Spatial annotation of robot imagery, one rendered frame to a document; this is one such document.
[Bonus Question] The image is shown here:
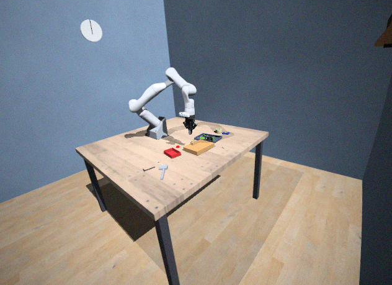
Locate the light wooden bench board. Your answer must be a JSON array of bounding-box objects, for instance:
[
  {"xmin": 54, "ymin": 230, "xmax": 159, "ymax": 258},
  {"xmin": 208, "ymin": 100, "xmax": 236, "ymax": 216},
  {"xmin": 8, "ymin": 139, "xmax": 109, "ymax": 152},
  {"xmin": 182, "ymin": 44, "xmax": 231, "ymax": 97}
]
[{"xmin": 184, "ymin": 139, "xmax": 215, "ymax": 156}]

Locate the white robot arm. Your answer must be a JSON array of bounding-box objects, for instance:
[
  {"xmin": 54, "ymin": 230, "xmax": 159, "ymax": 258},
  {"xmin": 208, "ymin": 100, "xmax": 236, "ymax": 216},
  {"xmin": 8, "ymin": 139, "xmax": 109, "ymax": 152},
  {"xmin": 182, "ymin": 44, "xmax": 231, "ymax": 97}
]
[{"xmin": 128, "ymin": 68, "xmax": 197, "ymax": 127}]

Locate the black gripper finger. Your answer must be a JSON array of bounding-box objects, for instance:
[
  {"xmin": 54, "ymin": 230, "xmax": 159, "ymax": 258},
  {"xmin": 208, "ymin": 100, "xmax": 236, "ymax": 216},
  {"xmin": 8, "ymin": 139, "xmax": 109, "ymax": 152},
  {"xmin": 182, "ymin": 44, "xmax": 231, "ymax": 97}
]
[
  {"xmin": 189, "ymin": 122, "xmax": 197, "ymax": 135},
  {"xmin": 183, "ymin": 121, "xmax": 190, "ymax": 130}
]

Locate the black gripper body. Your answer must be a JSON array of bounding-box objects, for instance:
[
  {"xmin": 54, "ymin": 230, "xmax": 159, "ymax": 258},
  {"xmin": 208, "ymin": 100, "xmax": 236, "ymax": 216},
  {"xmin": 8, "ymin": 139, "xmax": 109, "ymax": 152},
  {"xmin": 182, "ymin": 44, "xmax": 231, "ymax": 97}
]
[{"xmin": 185, "ymin": 115, "xmax": 195, "ymax": 126}]

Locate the red open tray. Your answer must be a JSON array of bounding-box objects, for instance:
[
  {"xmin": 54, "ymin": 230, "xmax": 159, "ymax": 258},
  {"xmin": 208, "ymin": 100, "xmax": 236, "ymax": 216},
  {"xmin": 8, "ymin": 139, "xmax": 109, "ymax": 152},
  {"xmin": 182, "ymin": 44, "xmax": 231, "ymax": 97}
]
[{"xmin": 164, "ymin": 148, "xmax": 181, "ymax": 158}]

